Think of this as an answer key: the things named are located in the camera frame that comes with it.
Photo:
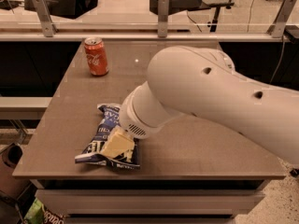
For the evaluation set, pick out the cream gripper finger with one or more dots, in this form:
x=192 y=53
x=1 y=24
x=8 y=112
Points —
x=119 y=141

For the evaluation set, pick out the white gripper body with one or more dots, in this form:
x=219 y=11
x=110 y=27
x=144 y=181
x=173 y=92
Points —
x=133 y=124

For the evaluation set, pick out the blue Kettle chip bag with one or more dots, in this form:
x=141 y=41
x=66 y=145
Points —
x=91 y=154

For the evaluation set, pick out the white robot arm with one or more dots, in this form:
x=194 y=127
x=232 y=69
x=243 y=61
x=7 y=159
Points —
x=203 y=83

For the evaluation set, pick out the green snack bag on floor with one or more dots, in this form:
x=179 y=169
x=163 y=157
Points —
x=38 y=213

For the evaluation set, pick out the red Coca-Cola can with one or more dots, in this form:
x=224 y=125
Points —
x=96 y=56

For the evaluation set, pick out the middle metal railing bracket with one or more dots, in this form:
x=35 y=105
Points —
x=163 y=7

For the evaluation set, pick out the metal railing bracket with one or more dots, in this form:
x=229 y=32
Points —
x=163 y=7
x=48 y=28
x=276 y=29

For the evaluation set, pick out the left metal railing bracket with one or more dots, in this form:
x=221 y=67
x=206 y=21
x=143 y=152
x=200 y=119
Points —
x=48 y=28

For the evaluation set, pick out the right metal railing bracket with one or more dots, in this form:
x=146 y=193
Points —
x=276 y=29

